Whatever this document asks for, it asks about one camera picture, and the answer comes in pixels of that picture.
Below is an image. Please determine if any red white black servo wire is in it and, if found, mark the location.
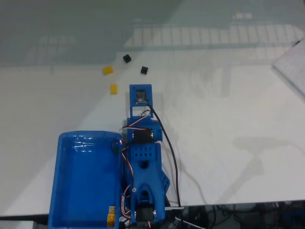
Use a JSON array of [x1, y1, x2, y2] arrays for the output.
[[122, 110, 151, 131], [120, 140, 134, 225]]

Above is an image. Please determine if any blue camera mount with camera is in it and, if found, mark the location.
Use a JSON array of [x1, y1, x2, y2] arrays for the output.
[[129, 83, 153, 119]]

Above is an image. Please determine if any black camera cable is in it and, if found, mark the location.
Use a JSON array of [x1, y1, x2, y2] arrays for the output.
[[142, 99, 183, 208]]

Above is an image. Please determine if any white flat board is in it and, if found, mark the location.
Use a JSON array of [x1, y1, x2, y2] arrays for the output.
[[271, 37, 305, 101]]

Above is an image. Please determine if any small yellow block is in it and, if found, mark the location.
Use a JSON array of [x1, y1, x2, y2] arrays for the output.
[[106, 214, 116, 228]]

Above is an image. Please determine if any black cable tangle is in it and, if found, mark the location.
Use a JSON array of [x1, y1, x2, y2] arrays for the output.
[[183, 201, 305, 229]]

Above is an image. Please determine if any blue plastic bin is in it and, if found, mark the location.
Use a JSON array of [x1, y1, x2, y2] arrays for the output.
[[47, 130, 124, 229]]

